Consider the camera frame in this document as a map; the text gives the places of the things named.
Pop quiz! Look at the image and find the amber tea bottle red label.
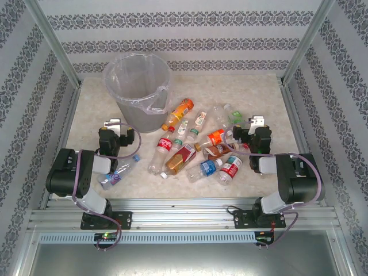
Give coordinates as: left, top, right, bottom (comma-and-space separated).
160, 143, 197, 179

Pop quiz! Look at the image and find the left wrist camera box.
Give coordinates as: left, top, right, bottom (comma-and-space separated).
103, 117, 122, 129

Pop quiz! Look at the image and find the purple-label bottle blue cap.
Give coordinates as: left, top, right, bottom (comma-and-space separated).
97, 155, 141, 190

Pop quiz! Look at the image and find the orange juice bottle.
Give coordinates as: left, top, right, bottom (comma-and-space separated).
160, 98, 195, 132

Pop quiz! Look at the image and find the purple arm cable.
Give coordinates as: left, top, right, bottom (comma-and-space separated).
223, 122, 322, 248
71, 122, 142, 251

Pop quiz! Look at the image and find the clear bottle white cap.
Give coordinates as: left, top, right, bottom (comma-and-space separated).
212, 103, 232, 128

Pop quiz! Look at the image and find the left circuit board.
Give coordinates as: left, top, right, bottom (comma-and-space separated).
94, 232, 118, 242

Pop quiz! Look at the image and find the right circuit board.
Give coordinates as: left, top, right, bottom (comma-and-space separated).
255, 231, 276, 245

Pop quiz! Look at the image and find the grey waste bin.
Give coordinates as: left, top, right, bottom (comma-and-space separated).
103, 53, 173, 133

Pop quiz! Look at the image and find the crushed green plastic bottle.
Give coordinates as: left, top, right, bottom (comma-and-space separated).
228, 110, 244, 125

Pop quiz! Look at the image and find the small white-label green-cap bottle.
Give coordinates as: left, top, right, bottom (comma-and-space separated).
172, 119, 190, 146
188, 110, 209, 141

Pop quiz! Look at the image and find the slotted grey cable duct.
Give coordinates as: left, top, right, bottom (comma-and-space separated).
39, 232, 256, 244

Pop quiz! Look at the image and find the orange-label bottle amber cap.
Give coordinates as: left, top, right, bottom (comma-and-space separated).
194, 128, 227, 152

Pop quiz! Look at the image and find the aluminium frame post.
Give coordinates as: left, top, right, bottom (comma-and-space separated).
283, 0, 337, 86
24, 0, 83, 87

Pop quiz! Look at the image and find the clear bottle blue label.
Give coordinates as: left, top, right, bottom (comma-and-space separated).
186, 158, 224, 184

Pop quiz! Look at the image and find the clear bottle red cola label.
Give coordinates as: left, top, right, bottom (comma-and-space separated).
147, 126, 176, 175

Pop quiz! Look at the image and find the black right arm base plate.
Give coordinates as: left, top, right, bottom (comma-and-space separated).
233, 209, 287, 230

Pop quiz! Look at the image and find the red-cap bottle white red label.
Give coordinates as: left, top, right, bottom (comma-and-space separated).
214, 143, 250, 186

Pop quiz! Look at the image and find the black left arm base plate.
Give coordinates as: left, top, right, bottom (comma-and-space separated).
80, 211, 133, 231

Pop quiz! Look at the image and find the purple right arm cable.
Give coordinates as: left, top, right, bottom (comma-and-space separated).
223, 122, 322, 248

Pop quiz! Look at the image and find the grey metal panel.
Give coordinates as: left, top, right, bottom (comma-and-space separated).
17, 243, 354, 276

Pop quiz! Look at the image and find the aluminium front rail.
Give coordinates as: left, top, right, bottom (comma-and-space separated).
27, 197, 342, 231

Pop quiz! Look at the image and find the brown drink bottle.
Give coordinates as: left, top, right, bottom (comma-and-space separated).
202, 143, 242, 161

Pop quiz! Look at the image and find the circuit board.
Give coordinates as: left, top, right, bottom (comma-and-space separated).
94, 232, 118, 242
255, 231, 276, 245

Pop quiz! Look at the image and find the aluminium side rail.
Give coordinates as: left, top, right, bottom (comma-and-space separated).
280, 85, 327, 208
40, 86, 83, 209

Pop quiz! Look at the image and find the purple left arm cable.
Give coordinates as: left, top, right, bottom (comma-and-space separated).
71, 122, 142, 251

